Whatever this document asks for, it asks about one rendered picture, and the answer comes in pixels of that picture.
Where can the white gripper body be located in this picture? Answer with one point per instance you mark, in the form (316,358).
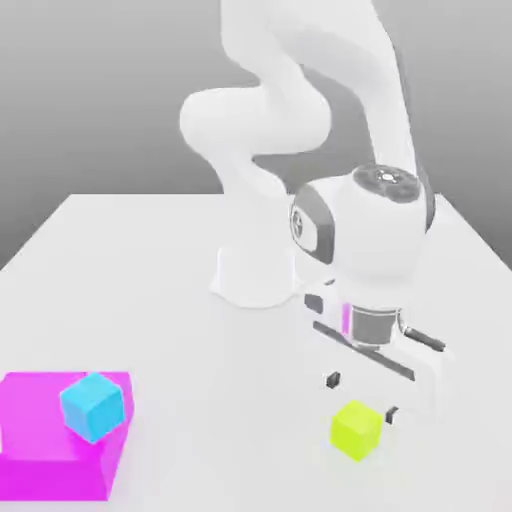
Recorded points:
(424,380)

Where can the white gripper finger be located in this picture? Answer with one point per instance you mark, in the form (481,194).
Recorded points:
(392,414)
(332,379)

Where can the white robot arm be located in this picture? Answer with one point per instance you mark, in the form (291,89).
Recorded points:
(256,120)

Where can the small yellow-green cube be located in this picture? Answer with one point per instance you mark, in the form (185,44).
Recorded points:
(356,430)

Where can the small cyan cube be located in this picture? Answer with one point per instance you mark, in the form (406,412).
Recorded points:
(92,408)

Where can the large magenta box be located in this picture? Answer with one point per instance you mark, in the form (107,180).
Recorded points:
(36,448)

